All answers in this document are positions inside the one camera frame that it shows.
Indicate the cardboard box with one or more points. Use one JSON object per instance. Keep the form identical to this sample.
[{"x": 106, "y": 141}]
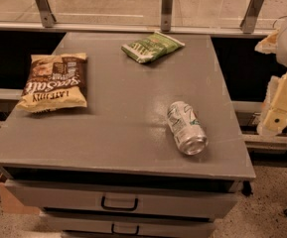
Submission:
[{"x": 10, "y": 204}]

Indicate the right metal railing bracket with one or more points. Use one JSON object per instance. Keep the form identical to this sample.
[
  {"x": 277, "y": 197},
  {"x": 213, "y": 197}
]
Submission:
[{"x": 248, "y": 23}]

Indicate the black drawer handle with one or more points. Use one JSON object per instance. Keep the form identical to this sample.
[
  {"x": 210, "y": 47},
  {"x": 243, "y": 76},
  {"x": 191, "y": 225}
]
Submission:
[
  {"x": 125, "y": 229},
  {"x": 119, "y": 204}
]

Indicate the green jalapeno chip bag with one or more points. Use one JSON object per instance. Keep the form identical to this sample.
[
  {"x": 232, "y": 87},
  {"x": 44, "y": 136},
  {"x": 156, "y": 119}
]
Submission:
[{"x": 152, "y": 47}]

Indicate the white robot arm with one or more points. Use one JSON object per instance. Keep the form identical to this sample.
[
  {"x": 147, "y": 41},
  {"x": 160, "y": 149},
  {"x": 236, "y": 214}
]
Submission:
[{"x": 275, "y": 43}]

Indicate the silver green soda can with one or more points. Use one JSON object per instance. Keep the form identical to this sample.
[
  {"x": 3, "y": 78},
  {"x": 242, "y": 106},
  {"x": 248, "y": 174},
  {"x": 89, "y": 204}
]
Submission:
[{"x": 188, "y": 133}]

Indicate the metal railing bracket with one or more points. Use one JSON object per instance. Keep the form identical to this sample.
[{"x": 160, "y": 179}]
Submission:
[
  {"x": 48, "y": 19},
  {"x": 248, "y": 23},
  {"x": 166, "y": 15}
]

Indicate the middle metal railing bracket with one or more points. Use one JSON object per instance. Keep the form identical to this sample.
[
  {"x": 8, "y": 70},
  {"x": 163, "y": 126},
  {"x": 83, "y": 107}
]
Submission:
[{"x": 166, "y": 15}]

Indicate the grey drawer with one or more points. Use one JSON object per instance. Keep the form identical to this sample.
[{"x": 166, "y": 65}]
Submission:
[
  {"x": 154, "y": 227},
  {"x": 166, "y": 202}
]

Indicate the grey top drawer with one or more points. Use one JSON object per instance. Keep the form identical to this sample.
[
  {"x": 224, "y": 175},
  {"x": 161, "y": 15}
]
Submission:
[{"x": 166, "y": 202}]

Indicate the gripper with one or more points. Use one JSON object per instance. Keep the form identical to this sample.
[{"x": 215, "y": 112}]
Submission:
[{"x": 274, "y": 118}]

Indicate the left metal railing bracket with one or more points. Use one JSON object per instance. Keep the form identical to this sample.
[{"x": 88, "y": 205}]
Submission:
[{"x": 48, "y": 19}]

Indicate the brown sea salt chip bag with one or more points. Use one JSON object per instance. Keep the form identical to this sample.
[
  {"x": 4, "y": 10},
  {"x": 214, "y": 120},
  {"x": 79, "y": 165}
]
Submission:
[{"x": 54, "y": 82}]

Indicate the black top drawer handle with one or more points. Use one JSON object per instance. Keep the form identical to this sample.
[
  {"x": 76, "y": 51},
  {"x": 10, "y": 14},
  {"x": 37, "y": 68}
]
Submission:
[{"x": 119, "y": 204}]

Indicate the metal railing bar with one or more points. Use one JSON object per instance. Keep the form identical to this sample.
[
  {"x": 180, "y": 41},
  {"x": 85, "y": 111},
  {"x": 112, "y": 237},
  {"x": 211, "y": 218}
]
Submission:
[{"x": 71, "y": 27}]

